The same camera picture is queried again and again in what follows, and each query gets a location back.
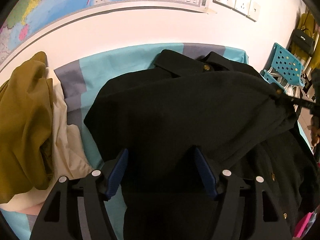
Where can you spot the black hanging bag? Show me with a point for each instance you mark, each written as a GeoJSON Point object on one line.
{"type": "Point", "coordinates": [303, 41]}

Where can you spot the mustard yellow garment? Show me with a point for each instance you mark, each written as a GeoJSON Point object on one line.
{"type": "Point", "coordinates": [26, 129]}

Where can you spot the yellow coat on rack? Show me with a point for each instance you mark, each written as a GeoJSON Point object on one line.
{"type": "Point", "coordinates": [308, 24]}

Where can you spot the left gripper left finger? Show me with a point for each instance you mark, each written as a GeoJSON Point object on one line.
{"type": "Point", "coordinates": [75, 209]}

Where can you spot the teal patterned bed sheet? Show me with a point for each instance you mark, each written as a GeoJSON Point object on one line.
{"type": "Point", "coordinates": [81, 80]}

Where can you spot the person's right hand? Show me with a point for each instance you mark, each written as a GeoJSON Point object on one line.
{"type": "Point", "coordinates": [314, 131]}

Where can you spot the cream white garment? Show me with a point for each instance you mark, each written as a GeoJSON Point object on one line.
{"type": "Point", "coordinates": [69, 159]}

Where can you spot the teal perforated plastic rack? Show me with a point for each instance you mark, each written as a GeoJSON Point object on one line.
{"type": "Point", "coordinates": [285, 70]}

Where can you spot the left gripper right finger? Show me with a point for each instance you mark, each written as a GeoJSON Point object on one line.
{"type": "Point", "coordinates": [246, 208]}

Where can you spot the black coat with gold buttons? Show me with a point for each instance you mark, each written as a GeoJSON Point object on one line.
{"type": "Point", "coordinates": [227, 111]}

